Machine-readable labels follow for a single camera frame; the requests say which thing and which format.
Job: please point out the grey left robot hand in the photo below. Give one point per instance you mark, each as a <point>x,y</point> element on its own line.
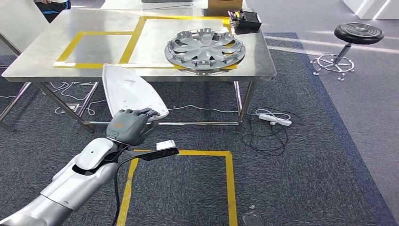
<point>127,128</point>

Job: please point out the white iron-shaped plastic part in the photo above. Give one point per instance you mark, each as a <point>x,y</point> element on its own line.
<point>127,90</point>

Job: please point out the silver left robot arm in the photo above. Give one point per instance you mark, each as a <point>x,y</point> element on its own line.
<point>68,187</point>

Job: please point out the stainless steel workbench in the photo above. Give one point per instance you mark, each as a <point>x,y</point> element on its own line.
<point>99,46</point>

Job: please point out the metal floor socket plate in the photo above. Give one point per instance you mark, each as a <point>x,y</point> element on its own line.
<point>72,107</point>

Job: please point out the grey wheel hubcap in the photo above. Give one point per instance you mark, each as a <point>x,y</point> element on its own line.
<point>204,50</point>

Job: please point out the yellow floor tape square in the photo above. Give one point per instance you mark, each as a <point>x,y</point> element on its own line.
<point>230,187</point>

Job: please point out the white table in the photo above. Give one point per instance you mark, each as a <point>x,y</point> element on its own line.
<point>124,4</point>

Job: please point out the person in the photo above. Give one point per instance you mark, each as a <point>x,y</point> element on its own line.
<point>53,9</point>

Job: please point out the white power strip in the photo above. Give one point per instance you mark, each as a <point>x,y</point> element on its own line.
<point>274,119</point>

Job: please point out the small white scrap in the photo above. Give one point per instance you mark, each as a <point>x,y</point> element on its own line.
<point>252,206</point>

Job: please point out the pale grey table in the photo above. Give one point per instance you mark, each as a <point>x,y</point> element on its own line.
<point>18,25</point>

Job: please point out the brown cardboard box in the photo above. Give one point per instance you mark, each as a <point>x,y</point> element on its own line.
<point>224,6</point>

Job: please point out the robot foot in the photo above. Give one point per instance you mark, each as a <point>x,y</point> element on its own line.
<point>253,220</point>

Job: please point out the black open tool box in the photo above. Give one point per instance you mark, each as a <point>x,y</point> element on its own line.
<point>249,23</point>

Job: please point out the black round stool chrome base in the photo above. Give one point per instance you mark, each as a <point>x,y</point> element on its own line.
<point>358,32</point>

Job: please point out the white low partition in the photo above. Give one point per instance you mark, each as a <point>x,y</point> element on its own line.
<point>386,9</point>

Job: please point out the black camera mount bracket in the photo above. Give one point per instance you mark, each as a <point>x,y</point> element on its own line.
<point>159,153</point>

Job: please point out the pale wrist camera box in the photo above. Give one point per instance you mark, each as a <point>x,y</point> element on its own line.
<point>166,145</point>

